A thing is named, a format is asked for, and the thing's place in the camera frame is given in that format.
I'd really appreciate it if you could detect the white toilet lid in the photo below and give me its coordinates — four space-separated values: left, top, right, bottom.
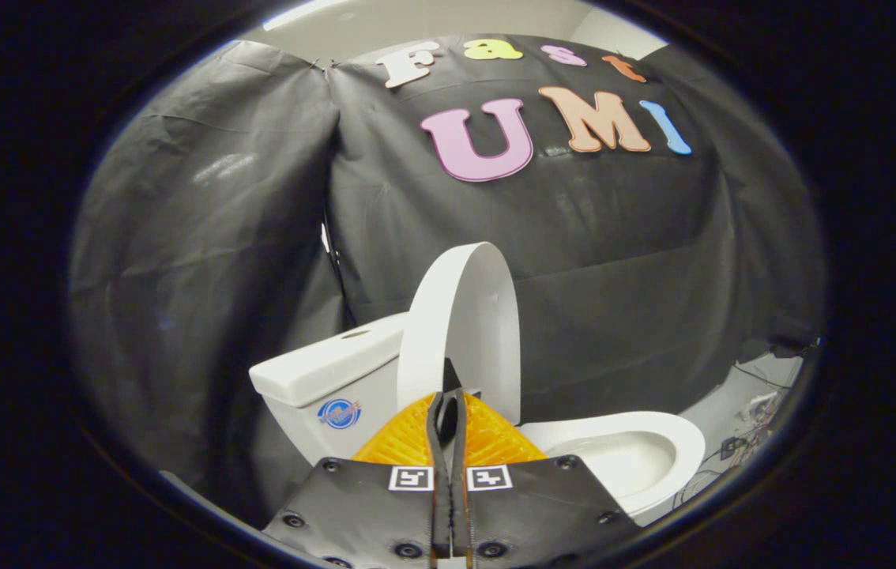
397 241 523 425

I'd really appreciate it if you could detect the white ceramic toilet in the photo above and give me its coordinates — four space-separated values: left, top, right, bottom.
249 312 707 527

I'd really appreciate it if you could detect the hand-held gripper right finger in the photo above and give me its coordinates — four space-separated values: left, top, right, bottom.
452 364 643 569

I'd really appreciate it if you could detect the black backdrop cloth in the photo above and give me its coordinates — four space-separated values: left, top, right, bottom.
69 33 826 518

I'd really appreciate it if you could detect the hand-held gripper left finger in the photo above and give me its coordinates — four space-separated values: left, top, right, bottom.
262 360 454 569

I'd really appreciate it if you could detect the tangle of black cables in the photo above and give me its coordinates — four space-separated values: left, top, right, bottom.
671 340 812 508

